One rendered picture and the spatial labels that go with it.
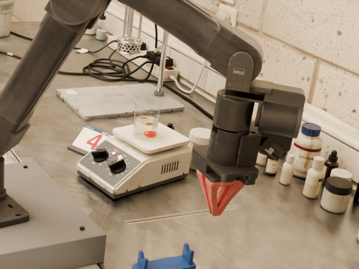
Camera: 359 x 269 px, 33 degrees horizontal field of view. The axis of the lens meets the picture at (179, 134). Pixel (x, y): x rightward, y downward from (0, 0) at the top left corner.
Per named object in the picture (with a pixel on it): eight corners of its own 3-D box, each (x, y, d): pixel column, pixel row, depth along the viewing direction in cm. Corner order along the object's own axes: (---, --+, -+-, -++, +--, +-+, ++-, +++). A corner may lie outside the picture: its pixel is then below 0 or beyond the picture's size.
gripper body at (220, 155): (224, 153, 101) (232, 111, 98) (258, 182, 92) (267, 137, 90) (189, 156, 98) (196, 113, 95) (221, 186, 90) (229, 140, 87)
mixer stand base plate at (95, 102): (84, 119, 151) (84, 116, 151) (54, 92, 166) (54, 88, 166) (186, 110, 167) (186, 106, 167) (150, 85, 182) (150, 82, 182)
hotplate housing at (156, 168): (113, 202, 116) (117, 164, 113) (74, 174, 124) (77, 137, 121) (196, 175, 131) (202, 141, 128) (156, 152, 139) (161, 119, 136)
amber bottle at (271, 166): (261, 169, 138) (267, 140, 135) (273, 169, 139) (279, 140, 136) (266, 176, 135) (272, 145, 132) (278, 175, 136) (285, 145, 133)
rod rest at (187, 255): (139, 281, 95) (141, 262, 93) (131, 268, 97) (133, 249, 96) (196, 270, 99) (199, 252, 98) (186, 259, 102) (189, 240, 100)
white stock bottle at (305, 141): (286, 164, 142) (296, 118, 138) (313, 168, 142) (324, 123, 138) (288, 176, 137) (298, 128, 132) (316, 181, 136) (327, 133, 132)
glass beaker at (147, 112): (160, 135, 127) (165, 99, 124) (154, 144, 122) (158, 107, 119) (132, 129, 128) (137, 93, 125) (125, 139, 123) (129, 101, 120)
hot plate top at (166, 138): (147, 155, 118) (147, 150, 118) (109, 132, 126) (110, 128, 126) (191, 143, 126) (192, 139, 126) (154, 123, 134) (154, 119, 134)
